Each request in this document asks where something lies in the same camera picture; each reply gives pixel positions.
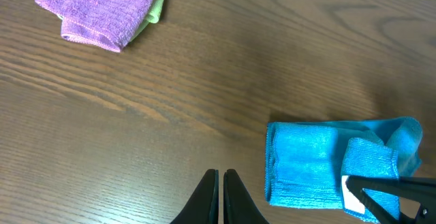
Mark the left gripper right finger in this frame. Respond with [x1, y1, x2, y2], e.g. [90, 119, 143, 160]
[223, 169, 269, 224]

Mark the blue microfiber cloth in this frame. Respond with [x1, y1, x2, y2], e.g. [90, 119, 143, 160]
[265, 117, 422, 223]

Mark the purple folded cloth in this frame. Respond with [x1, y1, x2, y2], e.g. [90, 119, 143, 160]
[35, 0, 153, 52]

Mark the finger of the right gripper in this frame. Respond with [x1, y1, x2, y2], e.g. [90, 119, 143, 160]
[345, 174, 436, 224]

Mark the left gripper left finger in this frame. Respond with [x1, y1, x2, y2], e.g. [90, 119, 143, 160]
[171, 169, 219, 224]

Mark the green folded cloth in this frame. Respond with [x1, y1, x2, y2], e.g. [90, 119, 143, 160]
[57, 0, 164, 50]

